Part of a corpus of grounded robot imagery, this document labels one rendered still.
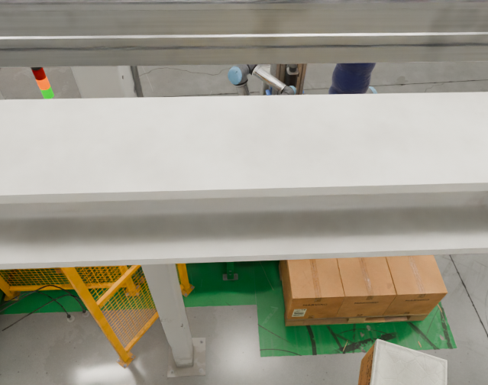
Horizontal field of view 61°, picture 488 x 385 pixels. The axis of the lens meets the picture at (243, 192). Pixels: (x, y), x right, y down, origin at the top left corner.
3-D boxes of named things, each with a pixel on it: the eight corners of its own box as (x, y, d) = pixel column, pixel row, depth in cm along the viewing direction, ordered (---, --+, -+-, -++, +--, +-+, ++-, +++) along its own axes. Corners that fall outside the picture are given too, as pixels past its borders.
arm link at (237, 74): (264, 122, 344) (248, 60, 310) (254, 133, 336) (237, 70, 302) (252, 121, 351) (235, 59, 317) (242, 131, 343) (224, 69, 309)
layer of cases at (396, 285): (287, 319, 345) (292, 299, 314) (275, 220, 407) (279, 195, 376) (428, 313, 350) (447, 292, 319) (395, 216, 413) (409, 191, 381)
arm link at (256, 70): (244, 62, 328) (294, 97, 322) (236, 69, 322) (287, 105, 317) (247, 50, 319) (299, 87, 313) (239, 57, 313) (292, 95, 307)
